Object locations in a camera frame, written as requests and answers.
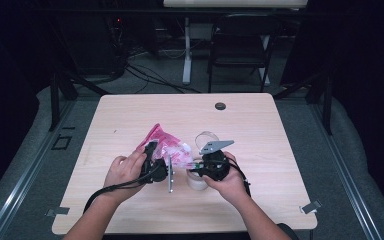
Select black cabinet with red light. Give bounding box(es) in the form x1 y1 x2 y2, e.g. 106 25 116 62
55 13 128 76

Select black metal stand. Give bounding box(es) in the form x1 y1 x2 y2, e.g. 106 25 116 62
273 70 334 136
48 70 112 132

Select aluminium floor rail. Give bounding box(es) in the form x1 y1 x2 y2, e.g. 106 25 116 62
0 99 76 240
308 99 384 240

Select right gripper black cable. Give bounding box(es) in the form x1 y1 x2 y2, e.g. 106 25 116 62
227 157 252 198

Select black floor cables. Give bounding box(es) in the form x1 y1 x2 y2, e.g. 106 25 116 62
123 62 202 95

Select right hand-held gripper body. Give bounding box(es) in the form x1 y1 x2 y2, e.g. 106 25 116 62
198 139 235 183

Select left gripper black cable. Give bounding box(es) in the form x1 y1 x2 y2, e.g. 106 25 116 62
82 172 156 215

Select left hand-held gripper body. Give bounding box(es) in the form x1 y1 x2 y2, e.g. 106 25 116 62
139 154 174 194

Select black folding chair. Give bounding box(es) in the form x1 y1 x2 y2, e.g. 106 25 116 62
207 13 283 94

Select grey table corner clip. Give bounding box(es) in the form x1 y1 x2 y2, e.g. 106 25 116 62
45 206 71 218
299 199 323 215

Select pink and white plastic bag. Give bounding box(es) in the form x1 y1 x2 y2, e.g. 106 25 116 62
136 123 195 170

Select person's left hand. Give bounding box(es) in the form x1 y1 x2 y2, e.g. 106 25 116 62
103 148 148 204

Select white desk leg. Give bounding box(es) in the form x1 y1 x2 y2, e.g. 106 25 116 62
260 34 271 87
182 16 193 86

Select person's right hand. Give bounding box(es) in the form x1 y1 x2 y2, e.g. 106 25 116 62
203 151 249 205

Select person's dark clothing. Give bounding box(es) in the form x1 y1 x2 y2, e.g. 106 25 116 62
275 222 302 240

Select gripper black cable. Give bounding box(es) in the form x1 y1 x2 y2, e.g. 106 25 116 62
227 157 252 198
82 172 156 215

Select clear jar with handle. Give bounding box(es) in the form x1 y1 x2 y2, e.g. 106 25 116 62
186 130 221 192

